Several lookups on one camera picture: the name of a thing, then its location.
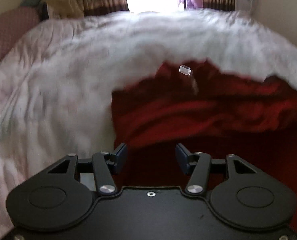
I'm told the dark red garment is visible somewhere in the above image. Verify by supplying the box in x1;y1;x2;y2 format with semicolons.
112;61;297;232

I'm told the white floral bed blanket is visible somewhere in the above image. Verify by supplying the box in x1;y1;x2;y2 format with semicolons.
0;9;297;239

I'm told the pink pillow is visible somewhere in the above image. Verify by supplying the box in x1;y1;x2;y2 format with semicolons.
0;7;40;61

